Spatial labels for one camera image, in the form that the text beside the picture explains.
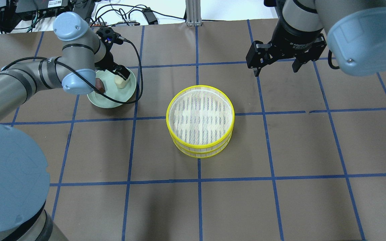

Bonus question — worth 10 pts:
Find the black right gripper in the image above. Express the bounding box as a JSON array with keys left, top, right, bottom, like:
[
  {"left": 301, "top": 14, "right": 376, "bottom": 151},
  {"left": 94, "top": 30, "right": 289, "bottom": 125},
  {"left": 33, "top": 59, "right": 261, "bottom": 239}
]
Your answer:
[{"left": 246, "top": 16, "right": 327, "bottom": 77}]

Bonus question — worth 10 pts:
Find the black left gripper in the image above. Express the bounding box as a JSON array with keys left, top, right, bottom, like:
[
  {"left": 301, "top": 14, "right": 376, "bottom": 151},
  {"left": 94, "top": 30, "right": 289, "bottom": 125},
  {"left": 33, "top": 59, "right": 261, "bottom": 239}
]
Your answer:
[{"left": 94, "top": 51, "right": 130, "bottom": 78}]

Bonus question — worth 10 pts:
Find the white steamed bun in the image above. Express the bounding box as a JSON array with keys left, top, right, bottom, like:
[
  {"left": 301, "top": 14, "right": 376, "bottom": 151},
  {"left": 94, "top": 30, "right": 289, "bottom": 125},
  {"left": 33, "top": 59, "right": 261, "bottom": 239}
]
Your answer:
[{"left": 114, "top": 75, "right": 129, "bottom": 89}]

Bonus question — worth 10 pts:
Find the yellow steamer layer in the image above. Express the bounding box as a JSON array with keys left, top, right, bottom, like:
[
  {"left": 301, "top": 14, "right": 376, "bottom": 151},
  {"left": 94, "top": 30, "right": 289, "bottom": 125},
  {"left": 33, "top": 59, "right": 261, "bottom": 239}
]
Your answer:
[
  {"left": 171, "top": 129, "right": 233, "bottom": 158},
  {"left": 166, "top": 85, "right": 235, "bottom": 148}
]

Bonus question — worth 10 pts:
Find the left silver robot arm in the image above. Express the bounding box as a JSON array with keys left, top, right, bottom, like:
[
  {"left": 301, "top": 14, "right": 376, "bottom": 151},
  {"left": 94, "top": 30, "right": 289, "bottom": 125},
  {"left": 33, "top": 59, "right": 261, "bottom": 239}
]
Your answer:
[{"left": 0, "top": 12, "right": 131, "bottom": 241}]

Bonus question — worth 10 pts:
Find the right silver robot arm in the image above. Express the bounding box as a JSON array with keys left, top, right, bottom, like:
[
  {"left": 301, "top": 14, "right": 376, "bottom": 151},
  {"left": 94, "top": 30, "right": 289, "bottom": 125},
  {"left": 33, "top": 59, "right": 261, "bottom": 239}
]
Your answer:
[{"left": 246, "top": 0, "right": 386, "bottom": 76}]

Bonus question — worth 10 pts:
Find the light green plate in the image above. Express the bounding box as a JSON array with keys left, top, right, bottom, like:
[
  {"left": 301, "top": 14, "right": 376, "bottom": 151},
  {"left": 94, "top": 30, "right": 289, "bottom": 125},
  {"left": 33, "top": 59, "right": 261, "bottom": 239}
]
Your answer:
[{"left": 87, "top": 69, "right": 136, "bottom": 108}]

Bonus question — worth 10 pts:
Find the brown steamed bun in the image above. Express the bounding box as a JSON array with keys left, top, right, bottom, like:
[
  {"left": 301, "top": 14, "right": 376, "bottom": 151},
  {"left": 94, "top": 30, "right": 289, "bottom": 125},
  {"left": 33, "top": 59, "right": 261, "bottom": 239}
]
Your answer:
[{"left": 95, "top": 78, "right": 106, "bottom": 94}]

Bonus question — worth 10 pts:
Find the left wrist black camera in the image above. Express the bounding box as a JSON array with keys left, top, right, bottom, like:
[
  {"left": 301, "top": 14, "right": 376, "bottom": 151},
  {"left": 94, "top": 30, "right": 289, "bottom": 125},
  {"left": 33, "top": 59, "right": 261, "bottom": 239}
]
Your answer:
[{"left": 95, "top": 26, "right": 126, "bottom": 45}]

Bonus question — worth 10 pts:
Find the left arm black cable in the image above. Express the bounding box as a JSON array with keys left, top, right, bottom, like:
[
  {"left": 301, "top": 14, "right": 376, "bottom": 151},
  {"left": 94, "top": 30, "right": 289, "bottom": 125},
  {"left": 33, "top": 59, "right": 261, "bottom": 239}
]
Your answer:
[{"left": 0, "top": 37, "right": 143, "bottom": 104}]

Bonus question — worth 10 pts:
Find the aluminium frame post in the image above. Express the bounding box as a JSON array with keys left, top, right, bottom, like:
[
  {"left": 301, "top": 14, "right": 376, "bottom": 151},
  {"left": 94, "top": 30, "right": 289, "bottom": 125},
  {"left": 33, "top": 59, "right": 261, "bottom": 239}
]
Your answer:
[{"left": 185, "top": 0, "right": 202, "bottom": 26}]

